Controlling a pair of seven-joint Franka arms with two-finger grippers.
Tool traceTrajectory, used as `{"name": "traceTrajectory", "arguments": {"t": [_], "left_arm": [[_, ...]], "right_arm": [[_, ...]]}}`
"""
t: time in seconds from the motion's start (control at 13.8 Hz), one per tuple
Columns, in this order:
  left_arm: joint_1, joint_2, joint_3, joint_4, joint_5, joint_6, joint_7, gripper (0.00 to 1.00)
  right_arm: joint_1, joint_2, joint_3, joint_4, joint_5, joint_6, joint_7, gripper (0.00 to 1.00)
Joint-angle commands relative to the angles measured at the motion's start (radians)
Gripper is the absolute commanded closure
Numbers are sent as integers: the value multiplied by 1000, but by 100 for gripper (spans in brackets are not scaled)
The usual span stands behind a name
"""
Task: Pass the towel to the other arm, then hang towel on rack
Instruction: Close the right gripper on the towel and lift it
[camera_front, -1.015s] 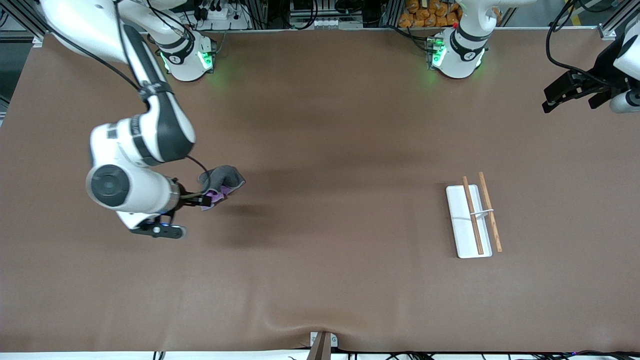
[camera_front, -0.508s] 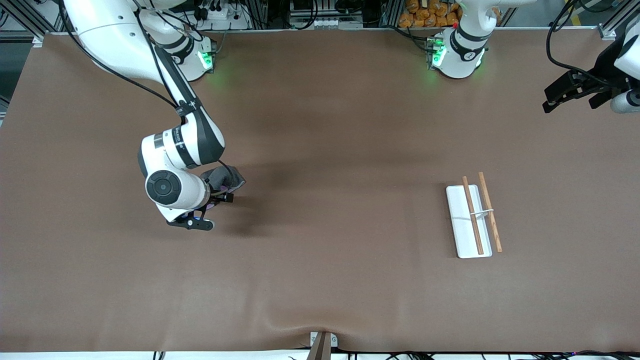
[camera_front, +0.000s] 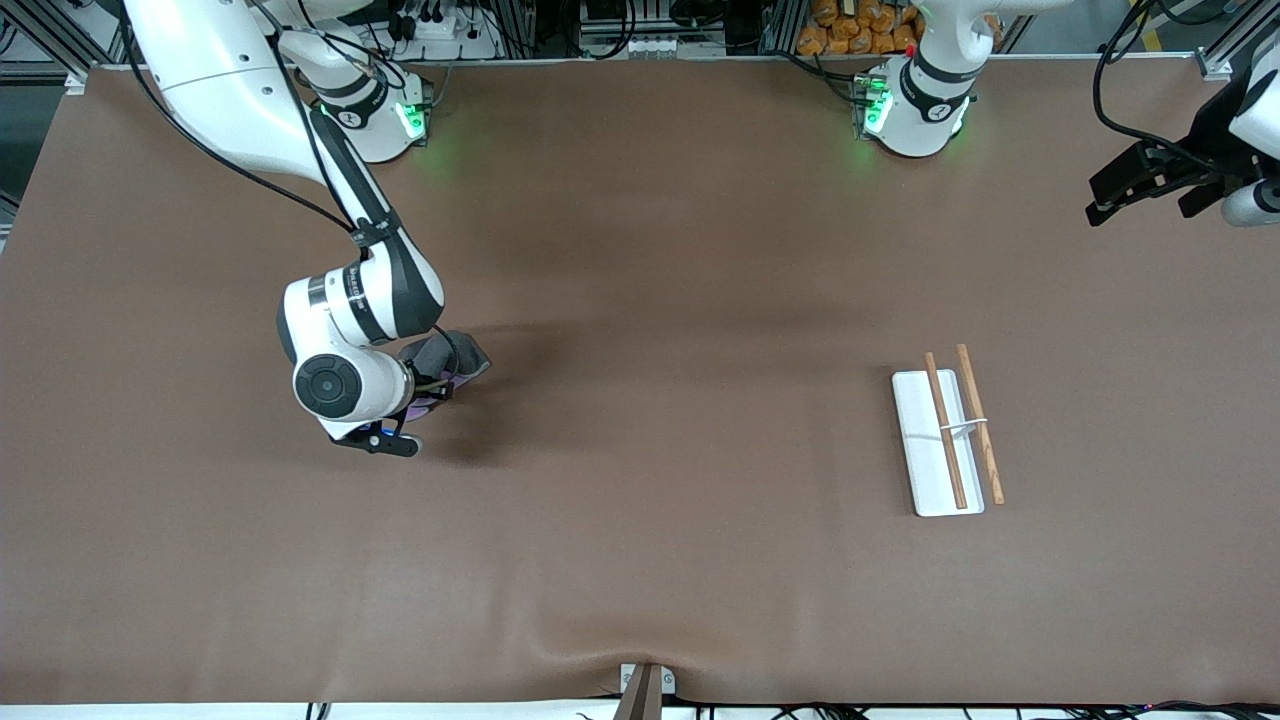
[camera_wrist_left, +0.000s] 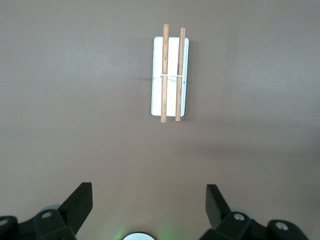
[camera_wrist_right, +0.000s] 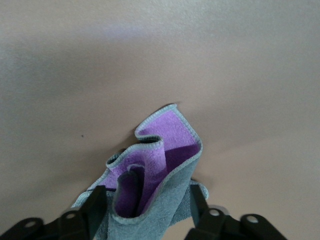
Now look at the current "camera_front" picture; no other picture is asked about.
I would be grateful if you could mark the white power strip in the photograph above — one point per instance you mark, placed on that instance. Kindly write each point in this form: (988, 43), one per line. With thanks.
(450, 35)

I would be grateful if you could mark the brown table mat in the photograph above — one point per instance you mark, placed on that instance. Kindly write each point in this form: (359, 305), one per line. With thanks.
(640, 520)

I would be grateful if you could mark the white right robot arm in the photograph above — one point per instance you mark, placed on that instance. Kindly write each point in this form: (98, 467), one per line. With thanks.
(220, 70)

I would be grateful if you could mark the grey towel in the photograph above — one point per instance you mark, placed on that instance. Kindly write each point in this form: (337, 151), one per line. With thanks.
(465, 355)

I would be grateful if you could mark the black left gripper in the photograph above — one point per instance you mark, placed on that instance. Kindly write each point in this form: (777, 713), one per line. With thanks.
(1207, 143)

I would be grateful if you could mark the white terminal block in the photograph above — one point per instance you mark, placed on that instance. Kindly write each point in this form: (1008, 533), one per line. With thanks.
(650, 46)

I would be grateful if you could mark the grey metal table clamp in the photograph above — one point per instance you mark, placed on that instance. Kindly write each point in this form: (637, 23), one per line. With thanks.
(645, 690)

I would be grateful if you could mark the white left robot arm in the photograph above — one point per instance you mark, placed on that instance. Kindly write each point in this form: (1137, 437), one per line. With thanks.
(925, 100)

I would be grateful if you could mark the orange snack bags pile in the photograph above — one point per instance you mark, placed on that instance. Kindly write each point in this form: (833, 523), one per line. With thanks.
(850, 25)

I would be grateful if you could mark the aluminium frame post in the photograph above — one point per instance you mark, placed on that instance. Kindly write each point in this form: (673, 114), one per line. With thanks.
(1235, 45)
(60, 40)

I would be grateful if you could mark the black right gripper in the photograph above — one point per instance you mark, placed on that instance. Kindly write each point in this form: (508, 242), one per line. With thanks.
(437, 378)

